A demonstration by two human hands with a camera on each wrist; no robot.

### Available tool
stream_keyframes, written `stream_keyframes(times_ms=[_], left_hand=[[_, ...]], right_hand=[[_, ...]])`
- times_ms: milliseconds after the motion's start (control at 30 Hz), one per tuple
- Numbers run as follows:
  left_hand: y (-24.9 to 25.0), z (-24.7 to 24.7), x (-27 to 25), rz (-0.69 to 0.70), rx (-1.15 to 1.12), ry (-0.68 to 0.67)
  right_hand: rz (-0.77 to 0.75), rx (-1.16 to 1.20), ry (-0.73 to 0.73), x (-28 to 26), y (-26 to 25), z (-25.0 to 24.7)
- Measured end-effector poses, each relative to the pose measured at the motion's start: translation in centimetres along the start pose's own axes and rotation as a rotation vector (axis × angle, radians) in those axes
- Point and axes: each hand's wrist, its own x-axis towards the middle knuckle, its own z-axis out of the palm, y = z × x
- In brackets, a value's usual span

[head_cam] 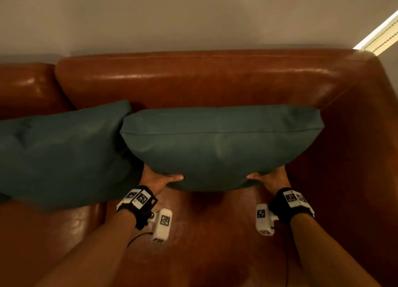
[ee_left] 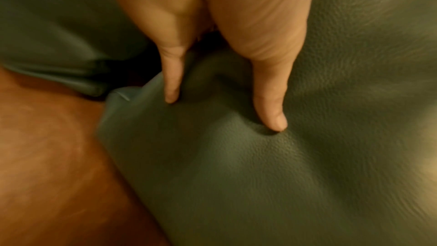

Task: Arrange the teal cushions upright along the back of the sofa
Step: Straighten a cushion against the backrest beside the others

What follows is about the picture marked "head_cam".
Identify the person's right hand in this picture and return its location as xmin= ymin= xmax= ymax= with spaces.
xmin=246 ymin=165 xmax=292 ymax=196

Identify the person's left hand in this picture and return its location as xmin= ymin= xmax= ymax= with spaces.
xmin=138 ymin=164 xmax=184 ymax=197

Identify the teal square cushion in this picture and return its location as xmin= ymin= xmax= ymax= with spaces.
xmin=0 ymin=99 xmax=144 ymax=211
xmin=119 ymin=105 xmax=325 ymax=192

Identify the brown leather sofa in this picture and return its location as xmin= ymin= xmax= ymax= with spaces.
xmin=0 ymin=49 xmax=398 ymax=287

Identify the person's right forearm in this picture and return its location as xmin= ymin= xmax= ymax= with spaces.
xmin=289 ymin=214 xmax=381 ymax=287

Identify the person's left forearm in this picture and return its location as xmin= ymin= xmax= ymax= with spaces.
xmin=34 ymin=209 xmax=137 ymax=287

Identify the black marker wrist strap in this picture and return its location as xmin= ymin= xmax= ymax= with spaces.
xmin=268 ymin=187 xmax=315 ymax=224
xmin=116 ymin=185 xmax=158 ymax=231

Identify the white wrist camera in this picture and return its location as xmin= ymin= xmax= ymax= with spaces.
xmin=148 ymin=208 xmax=173 ymax=243
xmin=255 ymin=203 xmax=279 ymax=236

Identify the black camera cable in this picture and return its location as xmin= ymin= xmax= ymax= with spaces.
xmin=126 ymin=231 xmax=153 ymax=248

